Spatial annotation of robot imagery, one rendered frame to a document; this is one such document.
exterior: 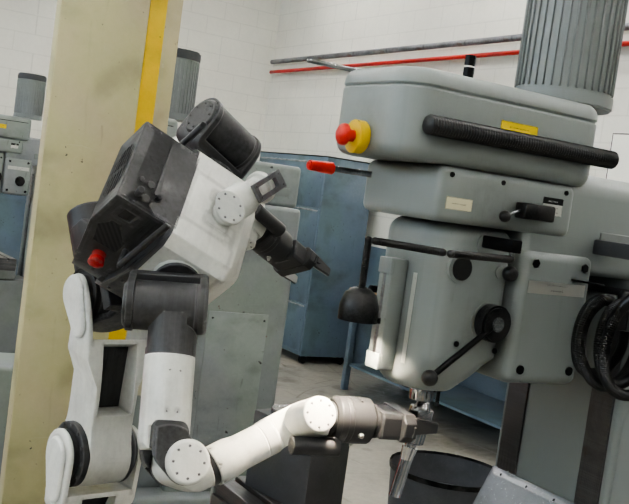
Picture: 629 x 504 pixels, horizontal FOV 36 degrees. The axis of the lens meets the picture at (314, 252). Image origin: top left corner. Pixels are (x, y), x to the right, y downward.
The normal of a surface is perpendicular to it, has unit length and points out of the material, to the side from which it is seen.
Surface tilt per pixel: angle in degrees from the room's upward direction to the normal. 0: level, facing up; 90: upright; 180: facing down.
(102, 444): 81
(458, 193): 90
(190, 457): 70
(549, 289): 90
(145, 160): 58
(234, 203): 115
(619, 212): 90
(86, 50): 90
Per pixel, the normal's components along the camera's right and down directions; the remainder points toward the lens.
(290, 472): -0.74, -0.06
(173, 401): 0.39, -0.23
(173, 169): 0.63, -0.41
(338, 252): 0.51, 0.12
